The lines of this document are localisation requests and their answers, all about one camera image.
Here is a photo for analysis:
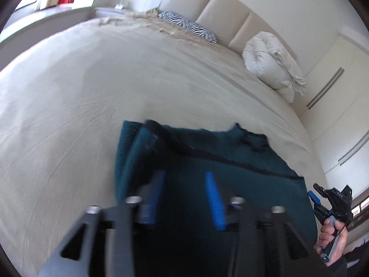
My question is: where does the person's right hand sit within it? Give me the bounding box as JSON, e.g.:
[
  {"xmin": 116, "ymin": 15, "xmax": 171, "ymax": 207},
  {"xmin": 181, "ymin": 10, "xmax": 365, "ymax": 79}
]
[{"xmin": 315, "ymin": 219, "xmax": 349, "ymax": 264}]

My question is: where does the pair of long wardrobe handles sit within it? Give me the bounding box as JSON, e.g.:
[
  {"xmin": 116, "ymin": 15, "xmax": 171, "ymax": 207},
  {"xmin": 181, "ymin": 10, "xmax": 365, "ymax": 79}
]
[
  {"xmin": 306, "ymin": 67, "xmax": 345, "ymax": 109},
  {"xmin": 337, "ymin": 137, "xmax": 369, "ymax": 166}
]

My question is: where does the person's right forearm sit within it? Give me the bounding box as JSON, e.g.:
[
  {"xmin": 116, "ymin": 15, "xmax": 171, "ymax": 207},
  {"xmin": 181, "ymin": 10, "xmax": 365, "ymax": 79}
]
[{"xmin": 326, "ymin": 245, "xmax": 369, "ymax": 277}]

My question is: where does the grey window ledge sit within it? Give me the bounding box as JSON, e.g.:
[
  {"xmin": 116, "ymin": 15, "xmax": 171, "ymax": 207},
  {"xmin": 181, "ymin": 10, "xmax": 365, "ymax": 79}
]
[{"xmin": 0, "ymin": 6, "xmax": 97, "ymax": 51}]

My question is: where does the cream padded headboard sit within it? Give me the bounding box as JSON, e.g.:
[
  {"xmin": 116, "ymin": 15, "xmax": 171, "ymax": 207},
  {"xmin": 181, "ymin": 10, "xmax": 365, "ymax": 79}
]
[{"xmin": 160, "ymin": 0, "xmax": 297, "ymax": 64}]

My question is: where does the dark teal knit sweater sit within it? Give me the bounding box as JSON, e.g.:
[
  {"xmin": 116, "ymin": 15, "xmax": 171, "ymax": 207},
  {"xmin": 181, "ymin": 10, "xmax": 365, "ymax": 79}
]
[{"xmin": 115, "ymin": 120, "xmax": 318, "ymax": 277}]

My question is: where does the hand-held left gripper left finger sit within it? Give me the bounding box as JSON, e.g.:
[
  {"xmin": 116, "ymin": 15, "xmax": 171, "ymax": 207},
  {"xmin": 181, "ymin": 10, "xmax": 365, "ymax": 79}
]
[{"xmin": 37, "ymin": 170, "xmax": 166, "ymax": 277}]

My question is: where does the zebra print pillow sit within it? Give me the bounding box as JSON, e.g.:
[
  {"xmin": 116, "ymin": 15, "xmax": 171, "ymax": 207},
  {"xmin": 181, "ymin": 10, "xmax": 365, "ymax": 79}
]
[{"xmin": 157, "ymin": 11, "xmax": 218, "ymax": 44}]

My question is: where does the white nightstand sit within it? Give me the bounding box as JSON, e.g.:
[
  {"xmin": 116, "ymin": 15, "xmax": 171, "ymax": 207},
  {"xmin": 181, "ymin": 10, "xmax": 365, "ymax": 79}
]
[{"xmin": 95, "ymin": 6, "xmax": 134, "ymax": 20}]

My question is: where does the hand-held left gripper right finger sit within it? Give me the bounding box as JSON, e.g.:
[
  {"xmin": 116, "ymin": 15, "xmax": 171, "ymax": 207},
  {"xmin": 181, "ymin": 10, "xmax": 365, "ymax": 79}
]
[{"xmin": 204, "ymin": 172, "xmax": 332, "ymax": 277}]

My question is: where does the bed with cream sheet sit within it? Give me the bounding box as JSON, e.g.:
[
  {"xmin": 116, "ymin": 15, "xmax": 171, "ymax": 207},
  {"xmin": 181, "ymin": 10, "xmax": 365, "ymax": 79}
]
[{"xmin": 0, "ymin": 12, "xmax": 326, "ymax": 277}]

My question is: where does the white wardrobe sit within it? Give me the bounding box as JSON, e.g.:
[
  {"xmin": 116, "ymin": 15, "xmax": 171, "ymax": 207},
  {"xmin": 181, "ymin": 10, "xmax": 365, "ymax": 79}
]
[{"xmin": 300, "ymin": 32, "xmax": 369, "ymax": 202}]

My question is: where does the white rolled duvet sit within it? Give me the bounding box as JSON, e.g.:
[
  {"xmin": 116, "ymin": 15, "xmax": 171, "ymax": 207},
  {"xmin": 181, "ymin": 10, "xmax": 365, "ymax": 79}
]
[{"xmin": 242, "ymin": 32, "xmax": 306, "ymax": 103}]

